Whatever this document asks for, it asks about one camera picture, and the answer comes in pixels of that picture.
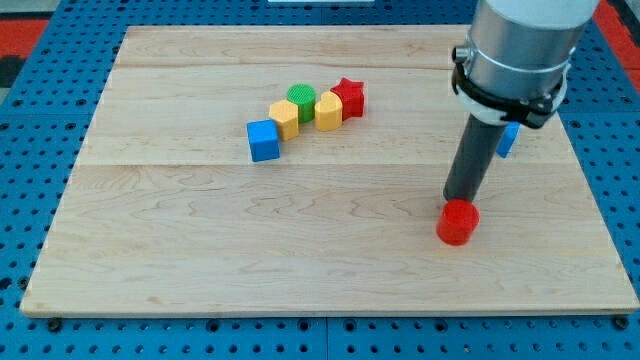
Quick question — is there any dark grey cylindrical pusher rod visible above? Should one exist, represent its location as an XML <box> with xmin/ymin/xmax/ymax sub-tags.
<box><xmin>443</xmin><ymin>115</ymin><xmax>506</xmax><ymax>202</ymax></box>

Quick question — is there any red cylinder block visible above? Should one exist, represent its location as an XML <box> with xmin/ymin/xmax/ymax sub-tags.
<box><xmin>436</xmin><ymin>199</ymin><xmax>480</xmax><ymax>246</ymax></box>

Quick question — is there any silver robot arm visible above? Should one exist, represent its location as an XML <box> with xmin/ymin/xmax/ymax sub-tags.
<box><xmin>443</xmin><ymin>0</ymin><xmax>598</xmax><ymax>201</ymax></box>

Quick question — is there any wooden board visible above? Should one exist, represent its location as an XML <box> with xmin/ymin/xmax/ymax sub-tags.
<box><xmin>21</xmin><ymin>25</ymin><xmax>639</xmax><ymax>318</ymax></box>

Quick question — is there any blue block behind rod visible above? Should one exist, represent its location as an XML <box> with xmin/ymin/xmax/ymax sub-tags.
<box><xmin>496</xmin><ymin>122</ymin><xmax>521</xmax><ymax>158</ymax></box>

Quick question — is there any red star block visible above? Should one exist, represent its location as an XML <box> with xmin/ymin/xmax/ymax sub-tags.
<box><xmin>330</xmin><ymin>77</ymin><xmax>365</xmax><ymax>120</ymax></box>

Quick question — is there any yellow heart block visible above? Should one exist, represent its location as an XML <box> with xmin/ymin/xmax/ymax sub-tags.
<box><xmin>314</xmin><ymin>91</ymin><xmax>343</xmax><ymax>131</ymax></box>

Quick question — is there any green cylinder block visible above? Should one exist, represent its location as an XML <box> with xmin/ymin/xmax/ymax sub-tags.
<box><xmin>287</xmin><ymin>83</ymin><xmax>316</xmax><ymax>123</ymax></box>

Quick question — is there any yellow hexagon block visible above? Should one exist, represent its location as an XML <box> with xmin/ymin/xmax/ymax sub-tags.
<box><xmin>269</xmin><ymin>100</ymin><xmax>299</xmax><ymax>141</ymax></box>

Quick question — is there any blue cube block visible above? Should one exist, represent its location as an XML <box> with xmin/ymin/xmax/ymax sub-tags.
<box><xmin>246</xmin><ymin>119</ymin><xmax>280</xmax><ymax>162</ymax></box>

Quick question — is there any black and white clamp ring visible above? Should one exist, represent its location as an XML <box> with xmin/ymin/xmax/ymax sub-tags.
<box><xmin>451</xmin><ymin>44</ymin><xmax>572</xmax><ymax>130</ymax></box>

